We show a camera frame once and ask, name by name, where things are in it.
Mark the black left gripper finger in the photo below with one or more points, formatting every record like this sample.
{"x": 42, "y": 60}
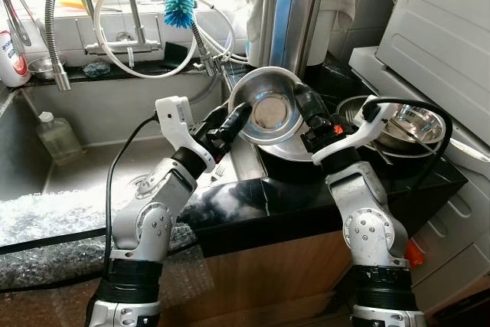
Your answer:
{"x": 239, "y": 116}

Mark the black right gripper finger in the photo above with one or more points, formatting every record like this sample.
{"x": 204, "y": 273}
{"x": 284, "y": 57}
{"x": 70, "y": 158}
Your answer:
{"x": 311, "y": 105}

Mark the steel fork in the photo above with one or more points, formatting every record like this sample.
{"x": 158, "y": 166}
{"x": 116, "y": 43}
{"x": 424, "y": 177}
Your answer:
{"x": 218, "y": 171}

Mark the round steel plate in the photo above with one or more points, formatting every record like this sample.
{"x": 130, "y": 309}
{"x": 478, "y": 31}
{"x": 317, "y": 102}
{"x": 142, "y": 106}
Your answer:
{"x": 352, "y": 112}
{"x": 287, "y": 153}

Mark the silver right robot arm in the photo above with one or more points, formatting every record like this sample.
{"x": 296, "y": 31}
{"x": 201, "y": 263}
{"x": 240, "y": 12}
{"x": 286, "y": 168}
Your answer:
{"x": 367, "y": 227}

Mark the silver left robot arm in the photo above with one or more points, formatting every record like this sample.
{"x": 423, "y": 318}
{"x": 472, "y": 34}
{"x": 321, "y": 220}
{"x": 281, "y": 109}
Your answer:
{"x": 149, "y": 220}

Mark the white water filter cylinder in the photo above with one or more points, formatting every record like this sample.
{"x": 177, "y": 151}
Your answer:
{"x": 321, "y": 36}

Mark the steel knife block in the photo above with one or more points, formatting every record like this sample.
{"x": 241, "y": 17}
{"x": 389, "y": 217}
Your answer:
{"x": 287, "y": 28}

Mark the dark green sponge cloth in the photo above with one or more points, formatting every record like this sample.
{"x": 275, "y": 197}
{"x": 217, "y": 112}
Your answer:
{"x": 172, "y": 51}

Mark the stainless steel sink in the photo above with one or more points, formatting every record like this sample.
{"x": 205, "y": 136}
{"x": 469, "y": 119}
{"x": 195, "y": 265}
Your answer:
{"x": 92, "y": 112}

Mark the grey green scouring pad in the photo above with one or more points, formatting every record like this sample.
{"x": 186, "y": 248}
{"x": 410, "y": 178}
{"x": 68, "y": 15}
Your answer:
{"x": 96, "y": 70}

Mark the chrome bridge tap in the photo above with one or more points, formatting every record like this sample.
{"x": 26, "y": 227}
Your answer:
{"x": 134, "y": 24}

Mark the long steel spoon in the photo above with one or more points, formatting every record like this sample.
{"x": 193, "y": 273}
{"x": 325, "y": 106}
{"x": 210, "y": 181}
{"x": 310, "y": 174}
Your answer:
{"x": 467, "y": 149}

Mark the small orange object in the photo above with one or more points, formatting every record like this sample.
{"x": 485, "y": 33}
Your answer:
{"x": 413, "y": 254}

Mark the wooden cabinet door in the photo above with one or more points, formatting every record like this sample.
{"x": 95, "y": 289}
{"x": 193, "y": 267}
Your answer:
{"x": 268, "y": 281}

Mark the clear plastic bottle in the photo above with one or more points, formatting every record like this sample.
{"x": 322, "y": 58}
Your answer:
{"x": 60, "y": 139}

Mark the white washing machine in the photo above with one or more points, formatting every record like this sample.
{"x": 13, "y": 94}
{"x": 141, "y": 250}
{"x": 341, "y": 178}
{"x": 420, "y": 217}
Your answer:
{"x": 459, "y": 243}

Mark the small steel bowl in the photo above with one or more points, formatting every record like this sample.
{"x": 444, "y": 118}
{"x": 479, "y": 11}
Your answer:
{"x": 42, "y": 68}

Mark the clear bubble wrap sheet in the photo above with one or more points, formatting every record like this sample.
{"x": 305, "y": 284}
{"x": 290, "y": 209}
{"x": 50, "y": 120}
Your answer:
{"x": 46, "y": 220}

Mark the chrome spring neck faucet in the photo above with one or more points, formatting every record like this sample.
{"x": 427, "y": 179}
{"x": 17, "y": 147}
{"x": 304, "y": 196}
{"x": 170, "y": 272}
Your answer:
{"x": 50, "y": 28}

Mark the white dish soap bottle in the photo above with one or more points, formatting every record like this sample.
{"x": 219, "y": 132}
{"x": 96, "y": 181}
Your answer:
{"x": 14, "y": 63}

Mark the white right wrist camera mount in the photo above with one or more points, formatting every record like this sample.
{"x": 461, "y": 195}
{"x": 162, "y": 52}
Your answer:
{"x": 344, "y": 143}

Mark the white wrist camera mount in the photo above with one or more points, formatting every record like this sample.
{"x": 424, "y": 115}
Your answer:
{"x": 344, "y": 143}
{"x": 174, "y": 112}

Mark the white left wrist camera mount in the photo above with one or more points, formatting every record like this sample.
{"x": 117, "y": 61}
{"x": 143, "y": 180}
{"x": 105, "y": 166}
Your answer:
{"x": 174, "y": 112}

